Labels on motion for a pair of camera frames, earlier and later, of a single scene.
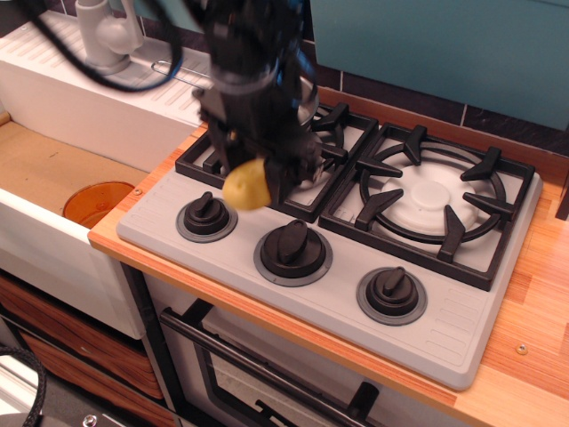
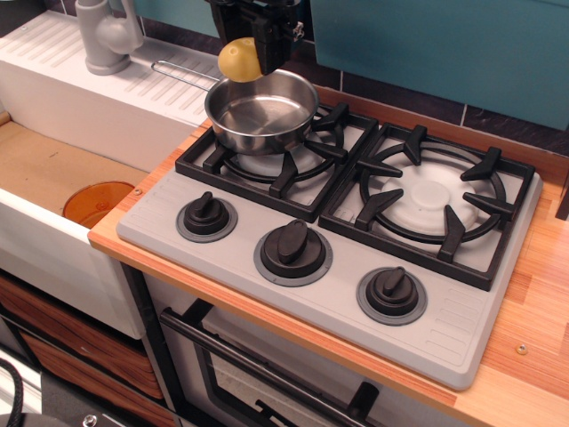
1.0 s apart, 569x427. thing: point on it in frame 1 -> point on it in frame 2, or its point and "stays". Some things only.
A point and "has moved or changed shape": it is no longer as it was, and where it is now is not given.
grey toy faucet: [108, 40] stays
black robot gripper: [262, 125] -> [287, 20]
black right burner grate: [442, 201] stays
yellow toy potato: [246, 186] has moved or changed shape
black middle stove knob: [292, 255] stays
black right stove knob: [391, 296] stays
